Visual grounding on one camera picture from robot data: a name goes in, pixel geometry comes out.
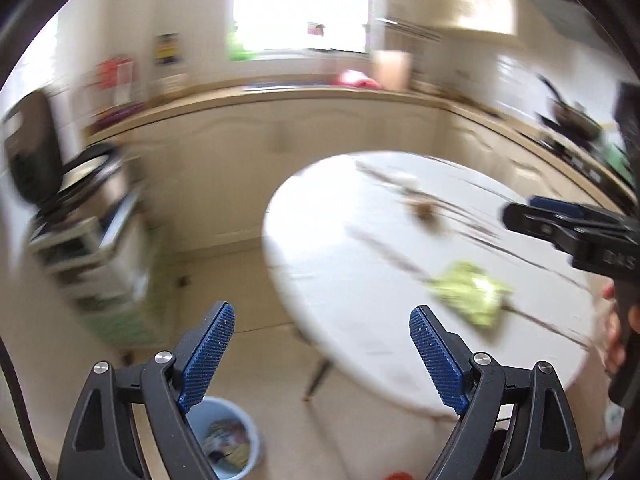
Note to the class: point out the cardboard box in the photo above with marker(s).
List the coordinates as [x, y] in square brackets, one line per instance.
[392, 70]

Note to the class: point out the orange slipper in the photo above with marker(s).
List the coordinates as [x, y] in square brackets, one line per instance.
[400, 476]

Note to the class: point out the black kitchen appliance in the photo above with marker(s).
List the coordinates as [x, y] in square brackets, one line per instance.
[35, 150]

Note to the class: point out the green plastic bag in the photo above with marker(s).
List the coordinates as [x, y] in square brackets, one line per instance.
[240, 45]

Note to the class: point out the small brown scrap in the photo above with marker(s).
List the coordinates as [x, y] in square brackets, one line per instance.
[422, 210]

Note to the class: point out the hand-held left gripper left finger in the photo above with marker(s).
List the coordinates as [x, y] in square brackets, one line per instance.
[207, 355]

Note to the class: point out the black frying pan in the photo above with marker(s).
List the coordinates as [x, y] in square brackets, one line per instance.
[575, 117]

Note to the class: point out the blue plastic bucket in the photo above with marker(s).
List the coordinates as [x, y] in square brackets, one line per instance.
[250, 435]

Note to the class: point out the range hood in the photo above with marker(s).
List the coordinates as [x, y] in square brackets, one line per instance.
[570, 10]

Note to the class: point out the window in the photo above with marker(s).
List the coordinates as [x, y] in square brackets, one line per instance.
[300, 5]

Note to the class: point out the black stove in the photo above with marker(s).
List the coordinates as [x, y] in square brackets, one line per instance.
[585, 160]

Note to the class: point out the green wrapper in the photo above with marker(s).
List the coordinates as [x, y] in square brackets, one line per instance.
[470, 292]

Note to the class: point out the red wall hanging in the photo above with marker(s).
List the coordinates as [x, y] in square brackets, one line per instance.
[116, 73]

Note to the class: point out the person's right hand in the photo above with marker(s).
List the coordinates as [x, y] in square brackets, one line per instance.
[614, 335]

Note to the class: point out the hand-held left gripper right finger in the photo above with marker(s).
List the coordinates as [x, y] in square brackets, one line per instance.
[437, 355]

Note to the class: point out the round white table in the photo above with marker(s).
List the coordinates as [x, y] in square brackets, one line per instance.
[350, 260]

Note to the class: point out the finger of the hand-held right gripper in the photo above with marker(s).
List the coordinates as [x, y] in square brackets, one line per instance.
[535, 222]
[555, 206]

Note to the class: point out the yellow and black wall card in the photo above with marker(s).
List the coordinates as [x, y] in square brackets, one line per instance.
[167, 49]

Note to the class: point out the white storage cart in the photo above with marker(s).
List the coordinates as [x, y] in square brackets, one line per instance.
[100, 270]

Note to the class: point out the cream kitchen base cabinets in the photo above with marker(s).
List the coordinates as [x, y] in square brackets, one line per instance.
[225, 160]

